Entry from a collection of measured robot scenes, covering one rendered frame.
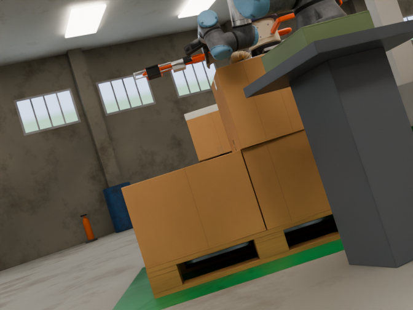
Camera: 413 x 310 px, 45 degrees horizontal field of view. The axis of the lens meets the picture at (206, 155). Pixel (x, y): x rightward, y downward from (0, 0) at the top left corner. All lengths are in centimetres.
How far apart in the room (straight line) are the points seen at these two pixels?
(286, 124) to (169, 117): 913
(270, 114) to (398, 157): 80
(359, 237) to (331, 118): 42
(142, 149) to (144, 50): 230
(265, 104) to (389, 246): 98
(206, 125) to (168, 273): 190
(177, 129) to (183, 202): 910
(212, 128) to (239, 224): 178
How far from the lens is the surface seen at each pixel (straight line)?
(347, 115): 170
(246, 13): 181
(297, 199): 241
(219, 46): 221
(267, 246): 241
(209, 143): 405
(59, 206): 1071
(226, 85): 239
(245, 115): 238
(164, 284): 243
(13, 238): 1065
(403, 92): 242
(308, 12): 185
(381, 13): 391
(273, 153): 240
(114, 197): 1008
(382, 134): 177
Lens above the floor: 46
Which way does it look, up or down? 3 degrees up
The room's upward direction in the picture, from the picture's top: 18 degrees counter-clockwise
